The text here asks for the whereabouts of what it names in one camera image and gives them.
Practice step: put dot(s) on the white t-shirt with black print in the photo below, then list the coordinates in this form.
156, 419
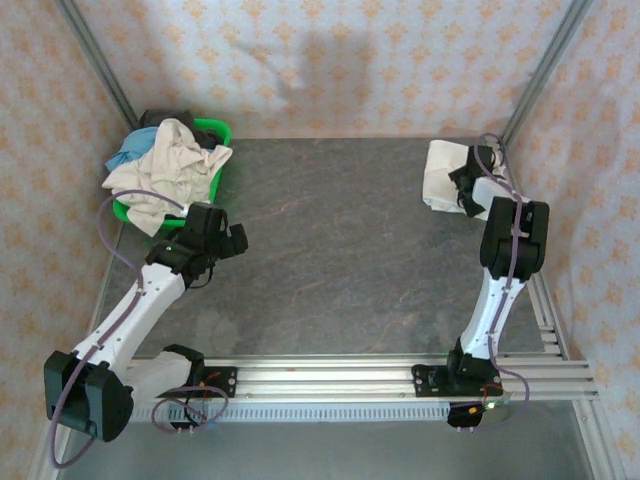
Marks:
440, 170

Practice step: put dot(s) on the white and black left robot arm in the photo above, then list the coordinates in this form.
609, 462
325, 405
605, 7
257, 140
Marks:
145, 300

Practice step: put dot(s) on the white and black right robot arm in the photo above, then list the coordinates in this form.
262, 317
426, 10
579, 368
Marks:
487, 320

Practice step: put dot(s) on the green plastic laundry basket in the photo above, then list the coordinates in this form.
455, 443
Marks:
120, 211

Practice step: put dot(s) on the blue crumpled t-shirt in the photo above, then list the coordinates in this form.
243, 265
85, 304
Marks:
132, 145

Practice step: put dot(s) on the dark grey crumpled t-shirt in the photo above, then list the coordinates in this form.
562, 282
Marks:
155, 117

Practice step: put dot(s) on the patterned backdrop curtain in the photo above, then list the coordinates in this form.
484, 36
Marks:
350, 60

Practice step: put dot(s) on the black controller box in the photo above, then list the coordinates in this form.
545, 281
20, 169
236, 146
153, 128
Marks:
460, 417

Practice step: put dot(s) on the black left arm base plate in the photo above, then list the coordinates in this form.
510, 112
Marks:
227, 382

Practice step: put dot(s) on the aluminium frame post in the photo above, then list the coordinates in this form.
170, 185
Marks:
545, 70
101, 65

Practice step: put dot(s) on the aluminium side rail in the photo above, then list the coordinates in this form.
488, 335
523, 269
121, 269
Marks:
552, 335

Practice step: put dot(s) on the aluminium mounting rail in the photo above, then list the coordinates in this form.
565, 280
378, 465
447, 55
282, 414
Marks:
325, 380

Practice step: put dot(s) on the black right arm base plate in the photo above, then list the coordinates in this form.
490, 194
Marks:
422, 382

